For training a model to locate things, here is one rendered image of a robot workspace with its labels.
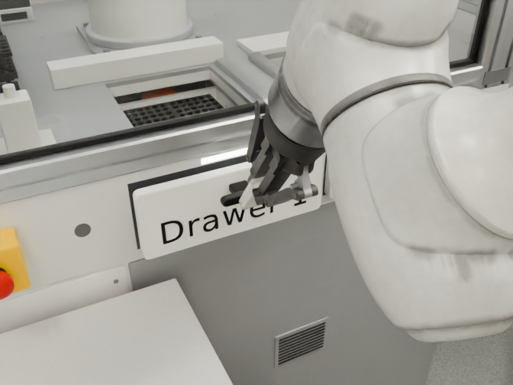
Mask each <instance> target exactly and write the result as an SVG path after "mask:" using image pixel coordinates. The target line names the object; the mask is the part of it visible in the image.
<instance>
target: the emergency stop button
mask: <svg viewBox="0 0 513 385"><path fill-rule="evenodd" d="M14 287H15V284H14V280H13V278H12V277H11V275H10V274H8V273H6V272H3V271H0V300H2V299H4V298H6V297H8V296H9V295H10V294H11V293H12V292H13V290H14Z"/></svg>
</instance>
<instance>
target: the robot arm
mask: <svg viewBox="0 0 513 385"><path fill-rule="evenodd" d="M458 1H459V0H301V2H300V5H299V7H298V10H297V12H296V13H295V17H294V18H293V21H292V25H291V27H290V30H289V35H288V37H287V42H286V55H285V56H284V57H283V59H282V62H281V64H280V67H279V71H278V73H277V74H276V77H275V79H274V80H273V83H272V85H271V86H270V88H269V93H268V98H267V99H260V100H256V101H255V118H254V121H253V127H252V131H251V135H250V140H249V144H248V148H247V154H246V159H247V162H248V163H251V164H252V167H251V168H250V176H249V177H248V179H247V183H248V186H247V188H246V189H245V190H244V193H243V195H242V196H241V198H240V200H239V203H240V205H241V206H240V207H241V208H242V209H243V210H245V209H249V208H252V207H255V206H258V205H262V204H264V203H265V205H266V207H267V208H268V207H271V206H274V205H278V204H282V203H284V202H288V201H290V200H292V199H294V200H296V201H299V200H302V199H307V198H310V197H312V196H317V195H318V188H317V186H316V185H315V184H311V180H310V177H309V174H310V173H311V172H312V170H313V169H314V165H315V161H316V160H317V159H318V158H319V157H320V156H321V155H322V154H323V153H324V152H325V151H326V154H327V165H328V175H329V179H330V183H331V188H332V192H333V195H334V201H335V204H336V207H337V212H338V215H339V217H340V222H341V224H342V227H343V230H344V234H345V236H346V238H347V242H348V244H349V247H350V250H351V253H352V255H353V259H354V260H355V263H356V265H357V268H358V270H359V272H360V274H361V277H362V278H363V281H364V283H365V284H366V287H367V289H368V290H369V292H370V293H371V295H372V297H373V298H374V300H375V302H376V304H377V305H378V306H379V308H380V309H381V310H382V312H383V313H384V314H385V316H386V317H387V318H388V319H389V320H390V322H391V323H392V324H393V325H394V326H395V327H396V328H399V329H401V330H403V331H405V332H406V333H408V334H409V335H410V336H411V337H413V338H414V339H416V340H419V341H423V342H439V341H456V340H463V339H468V338H478V337H483V336H488V335H495V334H498V333H501V332H503V331H505V330H506V329H507V328H509V327H510V326H511V324H512V322H513V86H512V87H511V88H509V89H506V90H503V91H501V92H484V91H482V90H480V89H476V88H473V87H469V86H457V87H453V83H452V79H451V75H450V63H449V35H448V33H447V29H448V27H449V26H450V24H451V22H452V20H453V18H454V16H455V14H456V11H457V6H458ZM291 174H292V175H295V176H297V177H298V178H297V179H296V180H295V181H294V183H292V184H290V187H289V188H285V189H283V190H281V191H280V189H281V188H282V186H283V185H284V183H285V182H286V180H287V179H288V178H289V176H290V175H291Z"/></svg>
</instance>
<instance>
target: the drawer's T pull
mask: <svg viewBox="0 0 513 385"><path fill-rule="evenodd" d="M247 186H248V183H247V181H246V180H243V181H240V182H237V183H232V184H230V185H229V190H230V192H231V194H228V195H226V196H222V197H221V204H222V205H223V206H224V207H228V206H231V205H236V204H239V200H240V198H241V196H242V195H243V193H244V190H245V189H246V188H247Z"/></svg>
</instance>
